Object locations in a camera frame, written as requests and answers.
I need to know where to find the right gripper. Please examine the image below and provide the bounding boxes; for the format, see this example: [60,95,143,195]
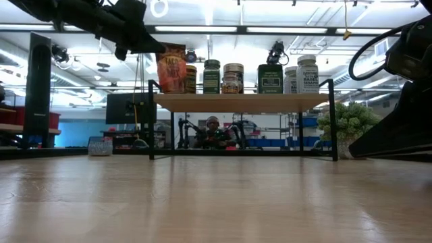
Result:
[348,15,432,159]

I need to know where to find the glass saffron jar cork lid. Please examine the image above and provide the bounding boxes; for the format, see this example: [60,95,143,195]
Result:
[221,74,240,95]

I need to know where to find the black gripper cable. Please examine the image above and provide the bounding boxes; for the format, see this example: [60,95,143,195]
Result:
[348,22,418,82]

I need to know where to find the dark cylindrical seasoning can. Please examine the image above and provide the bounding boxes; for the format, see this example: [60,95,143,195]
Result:
[223,62,244,95]

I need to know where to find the hanging cable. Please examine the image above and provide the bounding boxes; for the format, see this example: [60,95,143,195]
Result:
[133,52,149,149]

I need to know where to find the white ring lamp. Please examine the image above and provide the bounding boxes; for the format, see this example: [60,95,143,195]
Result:
[150,0,169,18]

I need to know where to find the black device with cable loop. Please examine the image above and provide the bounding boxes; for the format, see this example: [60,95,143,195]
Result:
[266,40,290,67]

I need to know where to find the black upright post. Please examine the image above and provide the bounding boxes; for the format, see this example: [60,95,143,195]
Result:
[23,32,53,149]

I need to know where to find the small silver tin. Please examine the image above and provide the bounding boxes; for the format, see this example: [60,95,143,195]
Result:
[87,136,114,157]

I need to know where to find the yellow lid chili onion can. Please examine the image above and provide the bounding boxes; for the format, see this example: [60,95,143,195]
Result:
[184,64,198,95]

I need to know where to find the artificial green potted plant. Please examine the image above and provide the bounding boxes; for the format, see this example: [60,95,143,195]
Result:
[317,101,382,160]

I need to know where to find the green lid oregano jar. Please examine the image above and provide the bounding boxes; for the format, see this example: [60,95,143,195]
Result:
[202,59,221,95]

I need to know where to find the black aluminium rig frame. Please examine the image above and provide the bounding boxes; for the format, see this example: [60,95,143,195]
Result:
[0,22,432,162]

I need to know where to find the dark green black pepper tin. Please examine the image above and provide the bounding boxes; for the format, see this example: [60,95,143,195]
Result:
[257,63,284,95]

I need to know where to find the black low cabinet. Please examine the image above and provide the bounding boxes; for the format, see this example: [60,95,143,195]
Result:
[101,130,166,149]

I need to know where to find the wooden bench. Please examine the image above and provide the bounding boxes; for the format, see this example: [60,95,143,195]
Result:
[0,123,62,136]

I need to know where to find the black mounted device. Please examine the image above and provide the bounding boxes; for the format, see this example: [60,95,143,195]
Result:
[51,45,71,65]

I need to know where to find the yellow hanging tag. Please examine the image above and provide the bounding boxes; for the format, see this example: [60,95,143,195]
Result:
[342,0,352,41]

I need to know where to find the wooden shelf black metal legs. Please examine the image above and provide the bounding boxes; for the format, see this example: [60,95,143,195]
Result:
[147,78,338,162]

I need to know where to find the red storage bin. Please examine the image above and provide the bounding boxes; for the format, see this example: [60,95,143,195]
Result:
[0,106,61,130]

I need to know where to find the person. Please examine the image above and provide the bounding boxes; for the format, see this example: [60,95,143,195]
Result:
[194,115,237,150]

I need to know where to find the taco seasoning packet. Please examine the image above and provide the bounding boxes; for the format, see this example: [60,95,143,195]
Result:
[155,43,188,95]

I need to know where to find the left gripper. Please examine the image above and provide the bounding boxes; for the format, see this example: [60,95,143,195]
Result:
[97,0,166,61]

